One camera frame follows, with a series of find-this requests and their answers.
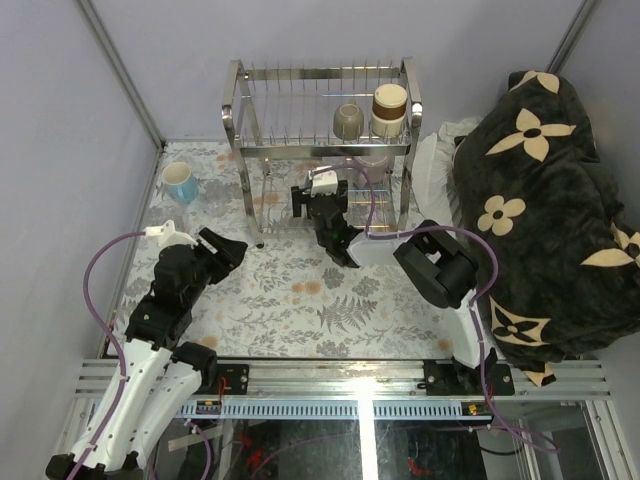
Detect light blue mug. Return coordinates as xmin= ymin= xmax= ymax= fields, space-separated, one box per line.
xmin=161 ymin=162 xmax=198 ymax=204

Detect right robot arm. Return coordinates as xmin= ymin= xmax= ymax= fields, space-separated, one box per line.
xmin=291 ymin=180 xmax=497 ymax=396

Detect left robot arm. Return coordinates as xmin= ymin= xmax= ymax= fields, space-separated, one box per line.
xmin=45 ymin=220 xmax=248 ymax=479

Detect cream and brown mug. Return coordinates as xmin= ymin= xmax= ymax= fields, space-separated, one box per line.
xmin=371 ymin=83 xmax=408 ymax=139

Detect olive grey mug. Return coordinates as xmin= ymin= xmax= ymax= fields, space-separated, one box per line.
xmin=333 ymin=101 xmax=365 ymax=141

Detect steel two-tier dish rack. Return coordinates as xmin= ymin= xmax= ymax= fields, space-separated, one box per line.
xmin=222 ymin=57 xmax=422 ymax=246

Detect left aluminium frame post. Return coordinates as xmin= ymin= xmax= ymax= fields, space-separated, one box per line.
xmin=74 ymin=0 xmax=166 ymax=150

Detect aluminium mounting rail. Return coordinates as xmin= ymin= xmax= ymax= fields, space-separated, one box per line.
xmin=77 ymin=357 xmax=614 ymax=421

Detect black floral blanket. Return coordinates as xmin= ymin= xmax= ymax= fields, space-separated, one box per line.
xmin=452 ymin=70 xmax=639 ymax=386

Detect right aluminium frame post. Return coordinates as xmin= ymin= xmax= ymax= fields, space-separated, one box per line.
xmin=546 ymin=0 xmax=602 ymax=74

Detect pink ribbed mug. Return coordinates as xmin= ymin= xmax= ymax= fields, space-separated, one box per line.
xmin=351 ymin=156 xmax=391 ymax=188

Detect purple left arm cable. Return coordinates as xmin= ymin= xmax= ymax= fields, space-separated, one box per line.
xmin=64 ymin=230 xmax=151 ymax=480

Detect floral tablecloth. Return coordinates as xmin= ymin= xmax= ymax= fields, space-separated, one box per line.
xmin=112 ymin=141 xmax=470 ymax=359

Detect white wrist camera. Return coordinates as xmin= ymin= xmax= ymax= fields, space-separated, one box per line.
xmin=143 ymin=220 xmax=197 ymax=249
xmin=308 ymin=168 xmax=339 ymax=197

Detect aluminium frame post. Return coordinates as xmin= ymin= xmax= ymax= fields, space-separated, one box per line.
xmin=546 ymin=0 xmax=602 ymax=74
xmin=74 ymin=0 xmax=166 ymax=150

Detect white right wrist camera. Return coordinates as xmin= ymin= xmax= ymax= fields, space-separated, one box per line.
xmin=308 ymin=168 xmax=339 ymax=197

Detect white pillow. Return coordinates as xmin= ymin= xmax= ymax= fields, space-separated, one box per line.
xmin=412 ymin=117 xmax=481 ymax=227

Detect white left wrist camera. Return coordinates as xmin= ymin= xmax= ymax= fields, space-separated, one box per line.
xmin=143 ymin=220 xmax=197 ymax=249

